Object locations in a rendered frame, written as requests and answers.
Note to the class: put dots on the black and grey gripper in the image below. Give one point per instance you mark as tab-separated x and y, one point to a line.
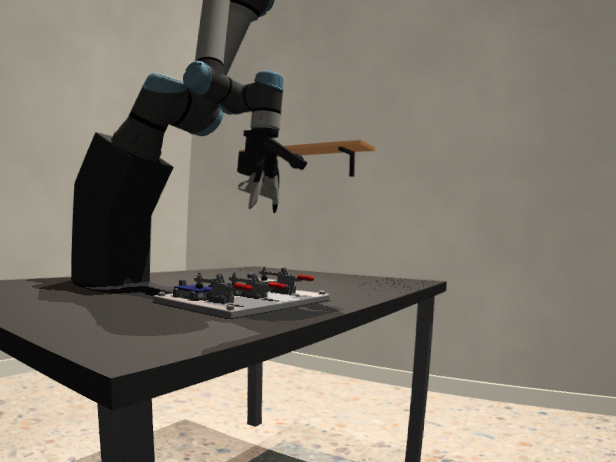
257	163

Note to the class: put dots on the toggle clamp with red handle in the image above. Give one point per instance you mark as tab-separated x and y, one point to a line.
259	288
221	291

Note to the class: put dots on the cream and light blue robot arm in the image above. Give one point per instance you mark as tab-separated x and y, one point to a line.
162	102

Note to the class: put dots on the red-handled toggle clamp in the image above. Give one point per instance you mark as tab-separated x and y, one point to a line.
285	278

